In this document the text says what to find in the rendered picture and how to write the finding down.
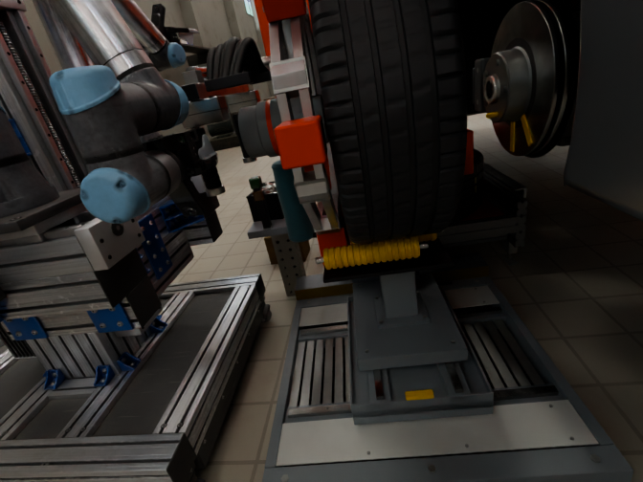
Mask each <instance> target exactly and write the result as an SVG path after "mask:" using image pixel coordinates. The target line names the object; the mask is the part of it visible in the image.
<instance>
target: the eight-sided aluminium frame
mask: <svg viewBox="0 0 643 482"><path fill-rule="evenodd" d="M290 21H291V33H292V43H293V54H294V58H290V59H286V60H285V57H284V45H283V32H282V20H280V21H277V22H272V23H269V36H270V53H271V63H269V66H270V72H271V79H272V84H273V91H274V95H275V96H276V98H277V105H278V109H279V113H280V117H281V122H284V121H291V120H293V119H294V116H293V111H292V106H291V101H290V99H291V98H296V97H300V102H301V107H302V113H303V117H304V118H307V117H312V116H315V111H314V105H313V100H312V95H311V94H312V87H311V81H310V75H309V68H308V63H307V60H306V51H305V43H304V33H303V25H302V16H298V17H293V18H290ZM304 21H305V27H306V31H307V37H308V43H309V48H310V54H311V59H312V65H313V70H314V76H315V81H316V87H317V91H318V95H321V94H322V90H321V84H320V78H319V71H318V65H317V59H316V52H315V45H314V38H313V34H312V30H311V21H310V15H309V10H308V7H307V3H306V14H305V15H304ZM326 145H327V156H328V163H329V172H330V180H331V189H330V185H329V182H328V177H327V172H326V169H325V168H324V164H313V166H314V170H312V171H307V172H305V171H304V166H303V167H297V168H292V169H293V174H294V186H295V189H296V192H297V195H298V198H299V203H300V204H302V205H303V207H304V209H305V211H306V213H307V215H308V217H309V219H310V221H311V223H312V225H313V227H314V232H316V233H317V235H320V234H327V233H333V232H339V231H340V229H341V228H342V227H341V220H340V204H341V201H340V196H339V191H338V185H337V180H336V174H335V169H334V164H333V159H332V153H331V147H330V142H329V143H327V144H326ZM316 202H318V206H317V205H316Z"/></svg>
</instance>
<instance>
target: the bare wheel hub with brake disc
mask: <svg viewBox="0 0 643 482"><path fill-rule="evenodd" d="M492 74H496V75H497V76H498V77H499V84H500V93H499V100H498V102H497V103H495V104H490V103H488V102H487V101H486V99H485V96H484V84H485V80H486V78H487V77H488V76H489V75H492ZM569 82H570V50H569V43H568V38H567V33H566V29H565V24H564V22H563V19H562V17H561V16H560V14H559V13H558V11H557V10H556V8H555V7H554V6H553V5H552V4H551V3H550V2H548V1H546V0H529V1H523V2H519V3H518V4H516V5H515V6H514V7H513V8H512V9H511V10H510V11H509V12H508V13H507V14H506V15H505V16H504V18H503V20H502V22H501V24H500V26H499V29H498V32H497V35H496V38H495V41H494V45H493V49H492V53H491V57H490V58H489V60H488V62H487V64H486V67H485V71H484V73H483V101H484V102H483V105H484V107H485V110H486V113H487V114H488V113H492V112H498V113H499V115H498V116H497V117H495V118H491V119H490V120H491V121H492V123H493V126H494V129H495V132H496V135H497V137H498V139H499V142H500V144H501V145H502V146H503V148H504V149H505V150H506V151H507V152H509V153H510V154H512V155H514V156H524V155H530V154H535V153H538V152H540V151H541V150H542V149H544V148H545V147H546V146H547V145H548V144H549V142H550V141H551V140H552V138H553V137H554V135H555V133H556V131H557V129H558V127H559V125H560V123H561V120H562V117H563V115H564V111H565V106H566V102H567V97H568V91H569ZM522 115H525V116H526V120H527V123H528V127H529V131H530V134H531V138H532V141H533V143H532V144H531V145H530V146H528V144H527V140H526V137H525V134H524V131H523V127H522V123H521V117H522ZM511 121H514V122H515V151H514V152H512V151H510V130H511Z"/></svg>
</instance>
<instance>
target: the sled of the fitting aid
mask: <svg viewBox="0 0 643 482"><path fill-rule="evenodd" d="M438 288H439V290H440V292H441V294H442V295H443V297H444V299H445V301H446V304H447V306H448V308H449V310H450V312H451V314H452V316H453V319H454V321H455V324H456V326H457V328H458V330H459V332H460V335H461V337H462V338H463V340H464V342H465V344H466V346H467V348H468V360H467V361H453V362H443V363H434V364H424V365H415V366H405V367H395V368H386V369H376V370H367V371H360V370H359V367H358V362H357V350H356V334H355V318H354V302H353V296H347V328H348V357H349V387H350V407H351V412H352V416H353V421H354V425H364V424H377V423H388V422H401V421H412V420H424V419H436V418H448V417H459V416H472V415H483V414H493V405H494V392H493V390H492V388H491V386H490V385H489V383H488V381H487V379H486V377H485V375H484V373H483V370H482V368H481V366H480V364H479V362H478V360H477V357H476V355H475V353H474V351H473V349H472V347H471V345H470V343H469V342H468V340H467V338H466V335H465V333H464V331H463V329H462V327H461V325H460V323H459V321H458V319H457V317H456V315H455V312H454V310H453V308H452V306H451V304H450V302H449V299H448V298H447V296H446V294H445V292H444V290H443V288H442V286H441V285H438Z"/></svg>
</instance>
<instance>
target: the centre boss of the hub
mask: <svg viewBox="0 0 643 482"><path fill-rule="evenodd" d="M499 93H500V84H499V77H498V76H497V75H496V74H492V75H489V76H488V77H487V78H486V80H485V84H484V96H485V99H486V101H487V102H488V103H490V104H495V103H497V102H498V100H499Z"/></svg>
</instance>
